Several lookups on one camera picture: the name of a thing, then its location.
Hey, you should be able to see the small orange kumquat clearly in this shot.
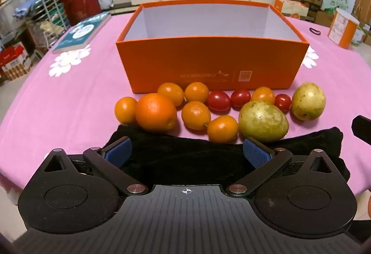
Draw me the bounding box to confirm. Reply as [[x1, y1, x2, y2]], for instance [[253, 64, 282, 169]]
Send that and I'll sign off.
[[182, 101, 212, 131], [207, 115, 239, 143], [185, 82, 210, 104], [251, 87, 276, 105], [157, 82, 185, 107], [114, 96, 138, 124]]

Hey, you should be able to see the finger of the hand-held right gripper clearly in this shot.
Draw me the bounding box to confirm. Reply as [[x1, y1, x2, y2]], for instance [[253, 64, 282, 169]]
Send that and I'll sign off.
[[352, 115, 371, 152]]

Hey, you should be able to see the teal book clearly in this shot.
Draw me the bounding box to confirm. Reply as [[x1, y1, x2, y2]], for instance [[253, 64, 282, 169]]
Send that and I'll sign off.
[[51, 12, 112, 54]]

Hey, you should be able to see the orange white cardboard box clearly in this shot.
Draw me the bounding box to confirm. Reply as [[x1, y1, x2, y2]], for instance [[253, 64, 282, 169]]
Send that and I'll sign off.
[[274, 0, 309, 18]]

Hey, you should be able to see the red gift box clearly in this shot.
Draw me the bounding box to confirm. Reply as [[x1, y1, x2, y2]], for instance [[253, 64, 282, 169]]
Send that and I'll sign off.
[[59, 0, 102, 26]]

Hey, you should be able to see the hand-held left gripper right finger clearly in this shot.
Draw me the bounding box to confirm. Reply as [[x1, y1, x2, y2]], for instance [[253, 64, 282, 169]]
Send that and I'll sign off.
[[228, 138, 334, 196]]

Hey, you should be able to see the speckled yellow green pear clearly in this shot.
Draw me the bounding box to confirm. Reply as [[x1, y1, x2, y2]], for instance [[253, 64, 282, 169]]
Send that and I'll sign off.
[[291, 82, 327, 121], [238, 100, 290, 143]]

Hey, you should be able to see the orange white canister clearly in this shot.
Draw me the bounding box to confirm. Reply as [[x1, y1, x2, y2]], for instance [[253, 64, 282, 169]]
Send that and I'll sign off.
[[327, 8, 360, 50]]

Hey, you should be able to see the black cloth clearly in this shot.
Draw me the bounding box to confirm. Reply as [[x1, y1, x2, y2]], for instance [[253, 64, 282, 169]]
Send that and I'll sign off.
[[103, 123, 351, 193]]

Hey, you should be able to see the red white carton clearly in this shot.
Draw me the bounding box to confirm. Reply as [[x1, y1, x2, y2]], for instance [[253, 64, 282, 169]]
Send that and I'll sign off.
[[0, 41, 34, 82]]

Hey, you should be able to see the red cherry tomato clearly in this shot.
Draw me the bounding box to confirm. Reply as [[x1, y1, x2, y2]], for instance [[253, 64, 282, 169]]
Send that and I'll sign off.
[[230, 89, 252, 108], [274, 93, 292, 113], [207, 90, 231, 112]]

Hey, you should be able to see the large orange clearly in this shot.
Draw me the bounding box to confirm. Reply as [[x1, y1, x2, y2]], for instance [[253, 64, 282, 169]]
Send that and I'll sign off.
[[135, 93, 178, 132]]

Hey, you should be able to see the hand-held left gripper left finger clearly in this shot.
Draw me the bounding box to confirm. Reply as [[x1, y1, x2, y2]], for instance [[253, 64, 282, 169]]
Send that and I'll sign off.
[[39, 136, 148, 196]]

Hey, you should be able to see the metal wire rack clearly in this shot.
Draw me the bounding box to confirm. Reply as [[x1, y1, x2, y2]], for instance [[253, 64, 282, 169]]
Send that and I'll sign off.
[[34, 0, 70, 49]]

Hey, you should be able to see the pink flower print tablecloth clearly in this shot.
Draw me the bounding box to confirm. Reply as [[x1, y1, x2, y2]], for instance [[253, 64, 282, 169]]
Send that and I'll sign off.
[[0, 5, 371, 214]]

